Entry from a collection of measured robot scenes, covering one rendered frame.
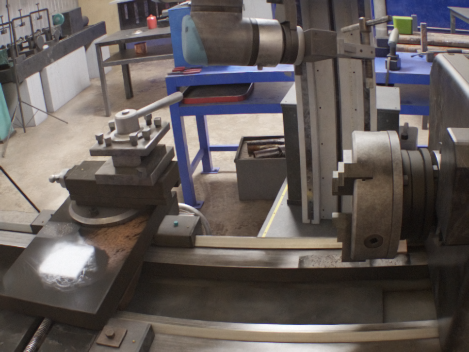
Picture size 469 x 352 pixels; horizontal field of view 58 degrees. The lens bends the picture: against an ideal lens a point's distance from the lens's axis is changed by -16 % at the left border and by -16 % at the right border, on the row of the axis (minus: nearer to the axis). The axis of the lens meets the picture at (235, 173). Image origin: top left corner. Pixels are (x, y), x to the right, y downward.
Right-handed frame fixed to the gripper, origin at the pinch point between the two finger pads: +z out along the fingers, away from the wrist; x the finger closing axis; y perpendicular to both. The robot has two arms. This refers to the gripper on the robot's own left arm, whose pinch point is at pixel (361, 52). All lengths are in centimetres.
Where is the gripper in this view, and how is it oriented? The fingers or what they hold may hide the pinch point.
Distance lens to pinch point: 93.6
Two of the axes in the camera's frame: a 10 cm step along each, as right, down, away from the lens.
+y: -0.1, 9.9, 1.3
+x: 2.1, 1.3, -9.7
